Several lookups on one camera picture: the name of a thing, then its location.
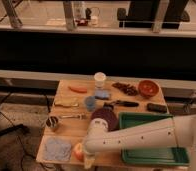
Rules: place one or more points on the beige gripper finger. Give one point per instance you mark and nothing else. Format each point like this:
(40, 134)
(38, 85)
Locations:
(88, 161)

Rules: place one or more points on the red yellow apple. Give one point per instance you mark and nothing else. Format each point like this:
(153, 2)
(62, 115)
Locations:
(78, 152)

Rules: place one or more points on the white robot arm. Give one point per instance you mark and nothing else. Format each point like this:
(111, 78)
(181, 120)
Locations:
(178, 131)

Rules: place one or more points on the purple bowl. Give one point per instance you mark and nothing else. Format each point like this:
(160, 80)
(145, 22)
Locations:
(108, 115)

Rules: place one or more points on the red bowl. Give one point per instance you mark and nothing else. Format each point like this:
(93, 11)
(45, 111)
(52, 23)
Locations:
(148, 88)

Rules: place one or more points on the blue cloth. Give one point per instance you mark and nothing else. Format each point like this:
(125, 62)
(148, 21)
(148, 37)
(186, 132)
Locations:
(56, 149)

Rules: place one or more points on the silver fork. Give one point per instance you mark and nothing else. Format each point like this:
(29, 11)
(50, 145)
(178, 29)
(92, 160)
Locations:
(78, 116)

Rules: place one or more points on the blue plastic cup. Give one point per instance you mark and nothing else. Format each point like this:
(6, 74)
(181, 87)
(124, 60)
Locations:
(90, 103)

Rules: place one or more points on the blue sponge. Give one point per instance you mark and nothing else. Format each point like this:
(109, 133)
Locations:
(102, 94)

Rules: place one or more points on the orange carrot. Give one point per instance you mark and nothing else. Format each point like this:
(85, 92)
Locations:
(77, 89)

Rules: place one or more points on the dark brown dried food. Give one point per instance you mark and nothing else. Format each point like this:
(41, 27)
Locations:
(126, 88)

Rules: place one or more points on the white paper cup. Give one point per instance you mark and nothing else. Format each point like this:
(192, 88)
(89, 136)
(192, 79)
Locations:
(100, 79)

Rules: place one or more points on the green plastic tray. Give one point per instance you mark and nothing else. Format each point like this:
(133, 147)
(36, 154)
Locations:
(156, 156)

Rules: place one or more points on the black rectangular block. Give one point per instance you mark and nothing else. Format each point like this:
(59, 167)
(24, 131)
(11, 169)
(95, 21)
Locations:
(156, 108)

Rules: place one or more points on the black handled knife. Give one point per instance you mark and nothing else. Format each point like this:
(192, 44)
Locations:
(121, 103)

